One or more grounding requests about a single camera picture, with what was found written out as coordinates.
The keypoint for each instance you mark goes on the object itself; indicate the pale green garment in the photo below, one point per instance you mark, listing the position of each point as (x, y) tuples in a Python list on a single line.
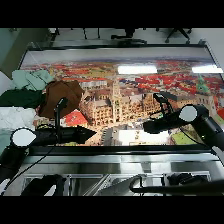
[(31, 80)]

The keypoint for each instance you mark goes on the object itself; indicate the silver frame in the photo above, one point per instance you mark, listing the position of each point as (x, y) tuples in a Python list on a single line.
[(113, 166)]

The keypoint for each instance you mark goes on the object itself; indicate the black office chair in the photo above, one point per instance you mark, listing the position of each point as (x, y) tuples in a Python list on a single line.
[(177, 33), (128, 34)]

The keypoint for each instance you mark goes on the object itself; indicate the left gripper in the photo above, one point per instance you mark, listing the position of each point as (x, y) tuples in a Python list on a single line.
[(70, 135)]

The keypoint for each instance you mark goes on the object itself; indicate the white garment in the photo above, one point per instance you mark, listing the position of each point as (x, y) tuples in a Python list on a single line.
[(16, 117)]

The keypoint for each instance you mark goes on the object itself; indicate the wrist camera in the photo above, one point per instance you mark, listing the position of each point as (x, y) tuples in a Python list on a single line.
[(160, 98), (61, 103)]

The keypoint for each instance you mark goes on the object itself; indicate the dark green garment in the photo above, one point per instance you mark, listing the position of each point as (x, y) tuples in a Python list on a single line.
[(20, 98)]

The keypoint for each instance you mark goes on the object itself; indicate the brown shirt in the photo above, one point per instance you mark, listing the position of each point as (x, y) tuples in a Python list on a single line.
[(61, 96)]

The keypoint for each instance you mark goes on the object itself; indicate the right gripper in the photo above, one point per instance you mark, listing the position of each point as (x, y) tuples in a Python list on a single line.
[(155, 126)]

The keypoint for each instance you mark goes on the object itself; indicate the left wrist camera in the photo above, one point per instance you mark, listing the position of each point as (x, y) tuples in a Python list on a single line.
[(61, 103)]

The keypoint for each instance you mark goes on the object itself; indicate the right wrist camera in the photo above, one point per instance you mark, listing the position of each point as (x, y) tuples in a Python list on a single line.
[(160, 98)]

